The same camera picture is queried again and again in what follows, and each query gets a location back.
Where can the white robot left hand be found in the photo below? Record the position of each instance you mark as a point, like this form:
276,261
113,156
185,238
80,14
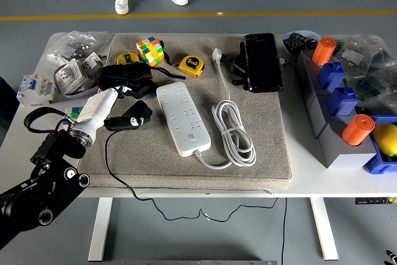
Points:
93,110

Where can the black and white robot right hand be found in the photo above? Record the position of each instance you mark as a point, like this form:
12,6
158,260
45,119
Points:
390,258

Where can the black plug adapter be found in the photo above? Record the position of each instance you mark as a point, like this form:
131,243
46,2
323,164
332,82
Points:
138,108

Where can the white power strip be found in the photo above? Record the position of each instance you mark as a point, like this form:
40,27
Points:
183,116

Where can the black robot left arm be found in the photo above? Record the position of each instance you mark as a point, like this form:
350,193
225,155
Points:
46,190

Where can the small colourful puzzle cube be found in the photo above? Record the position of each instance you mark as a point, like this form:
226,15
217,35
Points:
74,111

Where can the black cloth bundle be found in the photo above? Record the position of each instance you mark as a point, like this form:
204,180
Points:
124,75

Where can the table control panel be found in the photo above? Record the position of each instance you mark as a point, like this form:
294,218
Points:
375,200

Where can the yellow and black tape measure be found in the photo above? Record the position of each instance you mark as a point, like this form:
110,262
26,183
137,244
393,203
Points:
125,59

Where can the white circuit breaker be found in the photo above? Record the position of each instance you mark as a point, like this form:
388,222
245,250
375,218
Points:
34,91

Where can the clear bag of metal parts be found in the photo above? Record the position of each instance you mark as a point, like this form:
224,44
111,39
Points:
74,46

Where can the white table leg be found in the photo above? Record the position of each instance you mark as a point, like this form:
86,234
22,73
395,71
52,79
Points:
100,231
324,231

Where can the grey-brown mat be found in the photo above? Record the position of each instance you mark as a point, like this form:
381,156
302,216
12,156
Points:
149,159

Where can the large colourful puzzle cube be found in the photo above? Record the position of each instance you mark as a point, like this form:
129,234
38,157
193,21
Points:
150,51

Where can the blue bin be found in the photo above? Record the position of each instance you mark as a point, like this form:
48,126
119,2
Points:
376,164

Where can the yellow tape measure with print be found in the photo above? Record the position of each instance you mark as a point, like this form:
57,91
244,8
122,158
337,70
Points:
191,65

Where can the grey block holder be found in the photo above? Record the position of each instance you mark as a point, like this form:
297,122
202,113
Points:
335,153

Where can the yellow lemon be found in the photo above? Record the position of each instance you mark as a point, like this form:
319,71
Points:
386,139

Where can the orange cylinder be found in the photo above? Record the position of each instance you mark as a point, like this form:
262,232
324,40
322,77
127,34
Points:
322,51
356,130

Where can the blue block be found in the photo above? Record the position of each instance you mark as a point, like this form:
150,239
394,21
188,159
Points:
330,75
341,102

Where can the clear bag of dark parts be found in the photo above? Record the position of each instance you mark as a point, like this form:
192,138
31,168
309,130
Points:
378,85

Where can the glossy black case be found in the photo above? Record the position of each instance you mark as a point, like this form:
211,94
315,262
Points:
263,63

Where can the clear bag with white label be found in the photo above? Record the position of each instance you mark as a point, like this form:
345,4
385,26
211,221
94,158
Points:
356,51

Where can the black parts packet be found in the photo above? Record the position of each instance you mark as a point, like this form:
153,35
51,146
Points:
299,43

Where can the light blue bowl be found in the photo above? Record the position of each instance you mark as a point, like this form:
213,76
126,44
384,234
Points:
311,33

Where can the large white wall socket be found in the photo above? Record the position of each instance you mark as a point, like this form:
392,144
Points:
69,74

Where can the small white wall socket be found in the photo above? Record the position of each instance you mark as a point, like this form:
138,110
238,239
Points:
93,63

